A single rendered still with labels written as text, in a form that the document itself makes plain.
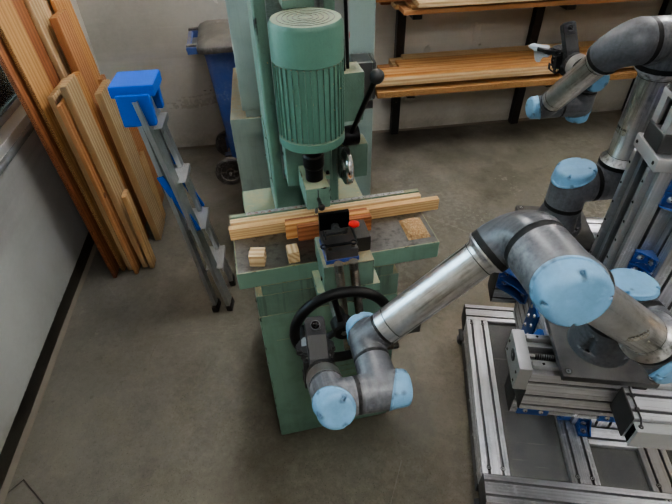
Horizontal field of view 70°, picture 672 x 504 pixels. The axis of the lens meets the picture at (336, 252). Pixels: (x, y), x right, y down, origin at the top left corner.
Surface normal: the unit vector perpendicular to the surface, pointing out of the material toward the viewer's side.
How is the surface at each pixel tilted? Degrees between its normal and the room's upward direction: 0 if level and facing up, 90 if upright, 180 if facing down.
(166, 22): 90
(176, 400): 0
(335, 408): 60
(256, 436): 0
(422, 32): 90
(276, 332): 90
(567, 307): 85
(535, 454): 0
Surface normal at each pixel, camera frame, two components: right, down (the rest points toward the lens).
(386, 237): -0.02, -0.76
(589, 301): 0.09, 0.58
